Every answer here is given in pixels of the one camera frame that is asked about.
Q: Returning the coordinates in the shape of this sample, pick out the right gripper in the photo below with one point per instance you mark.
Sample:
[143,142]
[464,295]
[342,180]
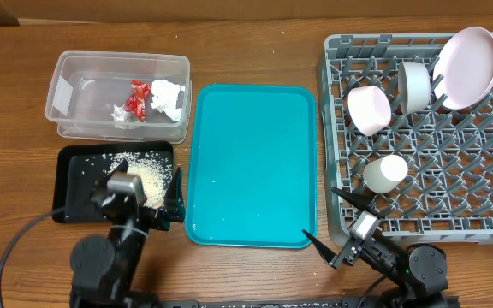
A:
[346,252]

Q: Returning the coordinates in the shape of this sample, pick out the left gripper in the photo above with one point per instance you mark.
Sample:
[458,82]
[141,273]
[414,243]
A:
[174,205]

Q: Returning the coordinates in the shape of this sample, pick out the white rice pile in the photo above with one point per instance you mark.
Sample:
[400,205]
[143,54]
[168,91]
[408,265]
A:
[152,175]

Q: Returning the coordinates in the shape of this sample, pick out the small white dish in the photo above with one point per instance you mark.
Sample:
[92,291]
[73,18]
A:
[384,174]

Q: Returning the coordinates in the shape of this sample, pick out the red snack wrapper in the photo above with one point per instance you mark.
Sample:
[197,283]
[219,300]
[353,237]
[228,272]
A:
[136,103]

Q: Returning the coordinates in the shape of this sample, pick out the white napkin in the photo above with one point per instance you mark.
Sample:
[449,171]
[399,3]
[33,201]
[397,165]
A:
[164,98]

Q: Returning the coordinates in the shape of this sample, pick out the grey bowl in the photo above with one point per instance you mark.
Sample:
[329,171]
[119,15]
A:
[414,87]

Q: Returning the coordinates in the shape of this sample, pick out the pink plate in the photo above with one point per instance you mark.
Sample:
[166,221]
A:
[465,65]

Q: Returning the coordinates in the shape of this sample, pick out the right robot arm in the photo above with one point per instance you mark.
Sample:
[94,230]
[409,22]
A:
[414,276]

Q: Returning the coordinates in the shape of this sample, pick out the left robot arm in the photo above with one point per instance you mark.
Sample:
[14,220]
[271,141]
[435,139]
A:
[104,266]

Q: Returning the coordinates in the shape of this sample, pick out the grey dishwasher rack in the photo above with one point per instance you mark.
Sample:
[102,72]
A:
[447,195]

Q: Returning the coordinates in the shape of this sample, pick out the black rectangular tray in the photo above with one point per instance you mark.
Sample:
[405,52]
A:
[80,167]

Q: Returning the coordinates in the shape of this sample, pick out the teal serving tray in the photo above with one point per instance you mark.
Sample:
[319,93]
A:
[252,178]

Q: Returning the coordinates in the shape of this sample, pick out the clear plastic storage bin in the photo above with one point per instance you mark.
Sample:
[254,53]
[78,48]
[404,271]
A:
[89,88]

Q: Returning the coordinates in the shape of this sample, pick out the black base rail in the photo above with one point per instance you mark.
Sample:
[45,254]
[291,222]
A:
[268,303]

